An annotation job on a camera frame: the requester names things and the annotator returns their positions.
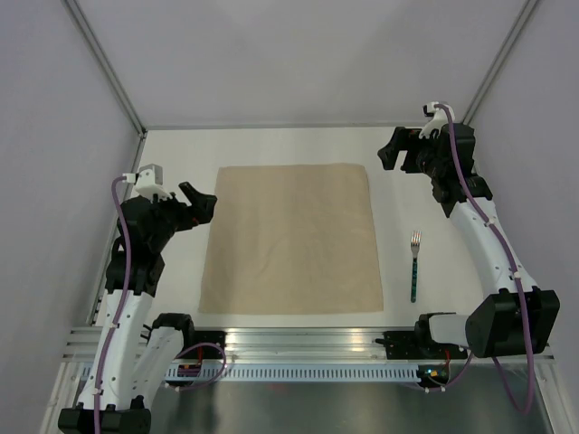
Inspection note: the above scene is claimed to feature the beige cloth napkin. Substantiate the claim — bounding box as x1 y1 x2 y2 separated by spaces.
199 164 384 315

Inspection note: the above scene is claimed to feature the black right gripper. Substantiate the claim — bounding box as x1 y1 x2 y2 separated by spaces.
379 127 446 179

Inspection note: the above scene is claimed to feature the aluminium frame post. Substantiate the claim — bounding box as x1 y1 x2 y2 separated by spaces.
462 0 542 125
62 0 147 137

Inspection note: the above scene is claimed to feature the white slotted cable duct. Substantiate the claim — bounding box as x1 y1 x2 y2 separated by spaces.
162 363 422 383

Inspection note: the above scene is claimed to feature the left aluminium frame post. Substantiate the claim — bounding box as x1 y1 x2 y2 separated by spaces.
62 0 147 137

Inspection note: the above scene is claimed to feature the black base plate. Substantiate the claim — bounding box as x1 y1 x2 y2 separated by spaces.
191 330 227 360
374 331 468 361

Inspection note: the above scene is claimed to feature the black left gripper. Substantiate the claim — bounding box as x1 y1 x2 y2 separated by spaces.
145 182 216 251

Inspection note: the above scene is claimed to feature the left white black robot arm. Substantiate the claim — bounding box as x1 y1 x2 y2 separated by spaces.
58 182 217 433

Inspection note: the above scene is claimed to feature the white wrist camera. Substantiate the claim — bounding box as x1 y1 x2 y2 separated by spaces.
419 101 455 139
122 164 174 203

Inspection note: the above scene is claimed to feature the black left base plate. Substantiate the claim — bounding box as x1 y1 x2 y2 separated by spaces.
191 330 227 360

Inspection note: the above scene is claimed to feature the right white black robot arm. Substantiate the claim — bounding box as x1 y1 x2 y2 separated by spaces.
377 123 560 358

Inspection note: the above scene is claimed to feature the fork with green patterned handle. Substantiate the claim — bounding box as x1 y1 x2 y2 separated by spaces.
410 231 422 303

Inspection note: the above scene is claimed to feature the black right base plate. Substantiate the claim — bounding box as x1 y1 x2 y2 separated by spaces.
374 331 468 361

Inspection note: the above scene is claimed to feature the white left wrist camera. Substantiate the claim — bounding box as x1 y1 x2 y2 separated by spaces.
122 164 174 203

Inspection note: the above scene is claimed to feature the aluminium front mounting rail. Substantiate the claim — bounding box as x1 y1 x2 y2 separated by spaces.
62 325 556 363

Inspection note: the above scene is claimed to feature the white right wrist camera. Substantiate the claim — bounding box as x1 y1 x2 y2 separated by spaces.
419 101 455 139

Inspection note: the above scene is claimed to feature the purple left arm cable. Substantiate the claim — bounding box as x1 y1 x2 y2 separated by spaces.
92 176 137 434

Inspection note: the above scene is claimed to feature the right aluminium frame post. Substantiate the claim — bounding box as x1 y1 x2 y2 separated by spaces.
462 0 542 125

